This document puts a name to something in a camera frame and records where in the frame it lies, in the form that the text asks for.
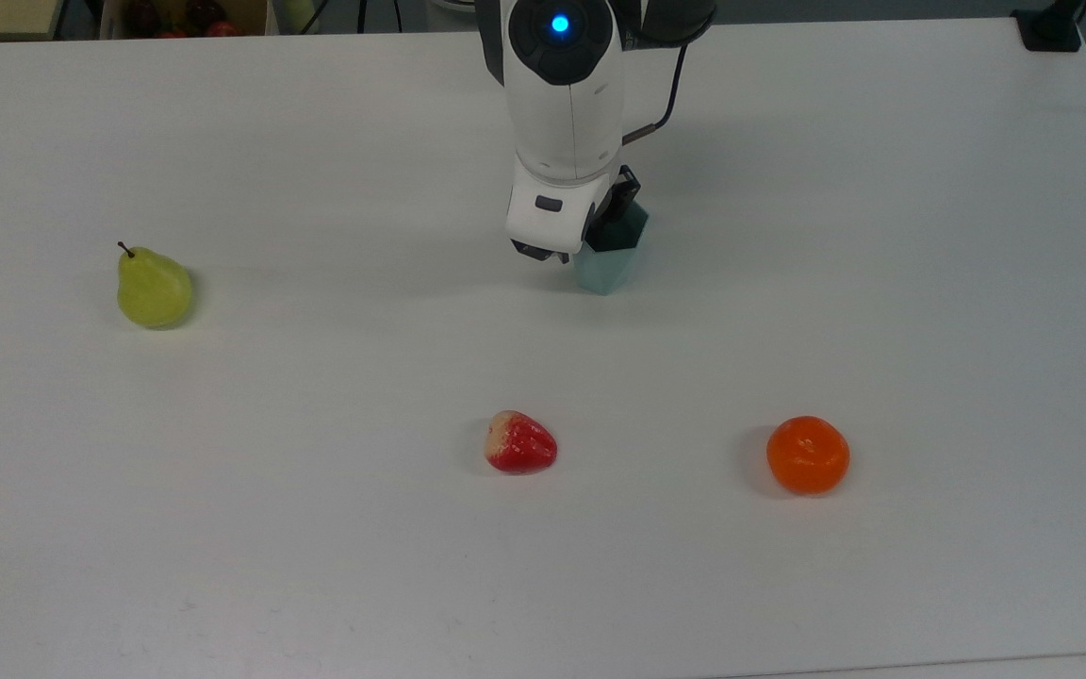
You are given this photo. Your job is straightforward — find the Franka gripper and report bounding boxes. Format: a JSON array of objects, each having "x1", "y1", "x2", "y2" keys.
[{"x1": 504, "y1": 154, "x2": 643, "y2": 266}]

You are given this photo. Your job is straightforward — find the teal hexagonal mug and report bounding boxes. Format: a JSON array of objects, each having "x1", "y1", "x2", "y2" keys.
[{"x1": 572, "y1": 202, "x2": 650, "y2": 296}]

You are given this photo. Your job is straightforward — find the red strawberry toy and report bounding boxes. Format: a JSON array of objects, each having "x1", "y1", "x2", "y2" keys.
[{"x1": 485, "y1": 410, "x2": 559, "y2": 474}]

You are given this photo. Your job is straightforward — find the black tripod legs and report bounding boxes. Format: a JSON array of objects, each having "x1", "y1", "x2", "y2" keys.
[{"x1": 300, "y1": 0, "x2": 406, "y2": 36}]

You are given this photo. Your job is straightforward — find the orange tangerine toy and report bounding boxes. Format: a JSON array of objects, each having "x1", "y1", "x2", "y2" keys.
[{"x1": 766, "y1": 415, "x2": 851, "y2": 497}]

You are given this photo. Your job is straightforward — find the green pear toy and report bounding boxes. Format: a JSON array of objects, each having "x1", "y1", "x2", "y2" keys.
[{"x1": 116, "y1": 241, "x2": 194, "y2": 330}]

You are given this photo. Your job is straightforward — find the box of toy fruit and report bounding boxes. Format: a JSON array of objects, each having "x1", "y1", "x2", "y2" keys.
[{"x1": 98, "y1": 0, "x2": 272, "y2": 40}]

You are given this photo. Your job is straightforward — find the black clamp base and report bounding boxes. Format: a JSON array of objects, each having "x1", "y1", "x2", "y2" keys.
[{"x1": 1011, "y1": 0, "x2": 1086, "y2": 54}]

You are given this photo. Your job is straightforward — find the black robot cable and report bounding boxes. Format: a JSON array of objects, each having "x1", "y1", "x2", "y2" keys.
[{"x1": 620, "y1": 41, "x2": 691, "y2": 146}]

